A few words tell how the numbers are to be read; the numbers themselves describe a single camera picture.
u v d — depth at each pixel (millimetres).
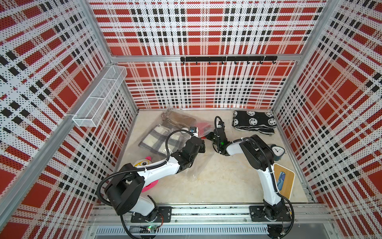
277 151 923
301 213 748
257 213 734
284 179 801
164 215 734
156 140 958
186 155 642
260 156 577
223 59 903
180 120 1080
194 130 735
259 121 1076
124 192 425
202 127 903
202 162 914
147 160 884
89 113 689
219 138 820
